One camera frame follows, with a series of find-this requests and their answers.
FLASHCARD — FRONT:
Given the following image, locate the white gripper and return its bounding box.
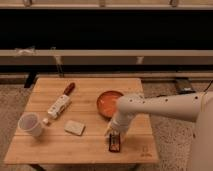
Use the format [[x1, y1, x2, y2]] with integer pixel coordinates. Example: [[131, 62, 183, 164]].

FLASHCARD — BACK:
[[104, 115, 131, 140]]

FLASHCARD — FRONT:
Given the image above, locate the white sponge block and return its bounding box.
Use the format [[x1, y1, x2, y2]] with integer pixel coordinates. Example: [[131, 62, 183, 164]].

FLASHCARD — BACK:
[[64, 120, 85, 136]]

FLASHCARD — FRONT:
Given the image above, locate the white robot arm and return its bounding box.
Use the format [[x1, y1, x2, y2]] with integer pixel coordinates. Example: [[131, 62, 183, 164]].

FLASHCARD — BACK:
[[106, 91, 213, 171]]

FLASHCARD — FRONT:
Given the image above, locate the orange bowl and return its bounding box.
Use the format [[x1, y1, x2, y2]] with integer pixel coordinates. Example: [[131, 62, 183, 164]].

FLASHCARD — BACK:
[[96, 91, 123, 119]]

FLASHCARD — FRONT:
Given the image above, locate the wooden table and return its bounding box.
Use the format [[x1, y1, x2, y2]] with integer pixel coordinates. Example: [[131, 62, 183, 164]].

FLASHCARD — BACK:
[[4, 78, 158, 164]]

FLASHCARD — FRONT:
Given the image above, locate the black floor box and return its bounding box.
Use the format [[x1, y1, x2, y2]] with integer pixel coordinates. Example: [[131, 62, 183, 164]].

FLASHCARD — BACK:
[[175, 78, 195, 94]]

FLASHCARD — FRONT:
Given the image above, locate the white plastic cup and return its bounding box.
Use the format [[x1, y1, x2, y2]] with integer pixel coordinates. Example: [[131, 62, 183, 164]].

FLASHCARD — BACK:
[[18, 113, 43, 137]]

